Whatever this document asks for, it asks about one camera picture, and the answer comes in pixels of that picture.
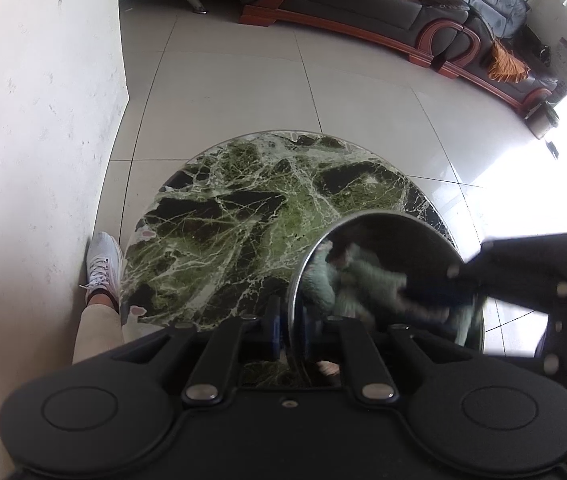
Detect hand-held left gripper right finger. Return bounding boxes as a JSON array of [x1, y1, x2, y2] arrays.
[[301, 304, 464, 405]]

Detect dark trash bin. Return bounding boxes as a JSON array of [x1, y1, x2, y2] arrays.
[[527, 101, 563, 142]]

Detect person's beige trousers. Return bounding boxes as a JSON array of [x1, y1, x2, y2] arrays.
[[72, 294, 125, 367]]

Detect person's white sneaker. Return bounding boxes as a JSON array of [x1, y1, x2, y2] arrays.
[[80, 231, 125, 307]]

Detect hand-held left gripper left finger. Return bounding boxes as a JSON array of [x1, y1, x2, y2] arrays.
[[110, 295, 282, 407]]

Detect small orange fringed blanket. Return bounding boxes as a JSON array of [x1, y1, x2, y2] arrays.
[[487, 39, 533, 84]]

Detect dark leather sofa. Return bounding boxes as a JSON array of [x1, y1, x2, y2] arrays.
[[237, 0, 473, 69], [442, 0, 563, 114]]

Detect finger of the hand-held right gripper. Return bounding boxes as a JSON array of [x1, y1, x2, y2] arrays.
[[402, 231, 567, 314]]

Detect stainless steel bowl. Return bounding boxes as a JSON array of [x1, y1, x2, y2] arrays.
[[288, 210, 487, 363]]

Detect white curved counter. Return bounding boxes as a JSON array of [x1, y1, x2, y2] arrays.
[[0, 0, 130, 480]]

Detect round green marble table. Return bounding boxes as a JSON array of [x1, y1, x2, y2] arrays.
[[120, 129, 460, 389]]

